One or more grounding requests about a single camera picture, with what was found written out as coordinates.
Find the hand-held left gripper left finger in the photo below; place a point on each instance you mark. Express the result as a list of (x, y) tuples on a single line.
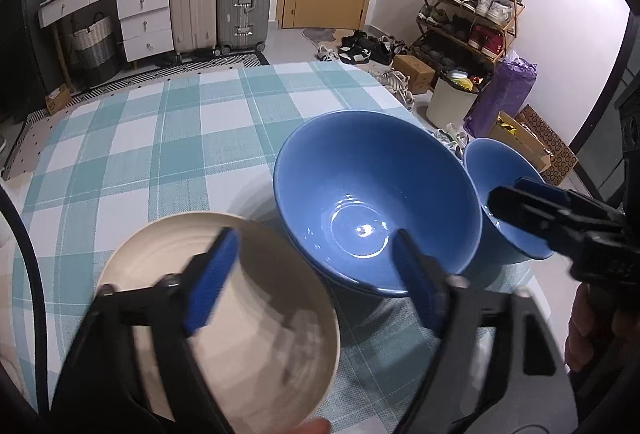
[(210, 286)]

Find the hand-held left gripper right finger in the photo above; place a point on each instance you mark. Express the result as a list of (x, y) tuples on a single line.
[(420, 284)]

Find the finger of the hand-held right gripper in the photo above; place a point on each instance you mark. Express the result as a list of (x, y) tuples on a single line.
[(530, 214), (542, 189)]

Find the blue ceramic bowl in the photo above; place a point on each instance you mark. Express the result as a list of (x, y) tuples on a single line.
[(350, 164), (490, 164), (325, 275)]

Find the cream ceramic bowl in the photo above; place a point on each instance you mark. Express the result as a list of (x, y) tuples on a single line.
[(280, 314)]

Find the person's right hand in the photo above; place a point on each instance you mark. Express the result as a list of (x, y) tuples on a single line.
[(582, 329)]

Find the person's left hand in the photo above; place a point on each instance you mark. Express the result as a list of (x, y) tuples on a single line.
[(305, 427)]

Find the patterned flat cardboard box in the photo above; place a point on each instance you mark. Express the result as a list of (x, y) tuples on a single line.
[(550, 144)]

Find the open cardboard box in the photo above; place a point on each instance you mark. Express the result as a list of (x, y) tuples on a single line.
[(520, 139)]

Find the purple bag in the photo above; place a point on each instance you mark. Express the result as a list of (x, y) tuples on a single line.
[(505, 94)]

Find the white low shoes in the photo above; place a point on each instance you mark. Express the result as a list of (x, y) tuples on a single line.
[(452, 139)]

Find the white trash bin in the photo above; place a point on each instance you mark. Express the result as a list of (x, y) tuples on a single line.
[(450, 102)]

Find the teal checked tablecloth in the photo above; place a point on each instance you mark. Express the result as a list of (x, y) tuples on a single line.
[(150, 154)]

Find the wooden shoe rack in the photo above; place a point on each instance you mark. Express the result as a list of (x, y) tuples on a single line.
[(510, 39)]

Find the brown cardboard box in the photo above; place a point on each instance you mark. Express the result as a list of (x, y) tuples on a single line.
[(414, 70)]

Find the white sneakers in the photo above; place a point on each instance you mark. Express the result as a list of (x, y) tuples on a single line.
[(397, 87)]

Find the group of shoes on rack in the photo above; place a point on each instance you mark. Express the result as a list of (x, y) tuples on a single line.
[(480, 4)]

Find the small cardboard box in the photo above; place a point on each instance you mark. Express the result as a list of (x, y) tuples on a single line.
[(57, 100)]

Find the grey and white woven basket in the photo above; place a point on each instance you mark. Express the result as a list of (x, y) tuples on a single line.
[(95, 49)]

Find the grey door mat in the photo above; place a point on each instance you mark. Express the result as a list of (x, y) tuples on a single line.
[(319, 37)]

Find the beige suitcase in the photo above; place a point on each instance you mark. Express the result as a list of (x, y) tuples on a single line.
[(192, 2)]

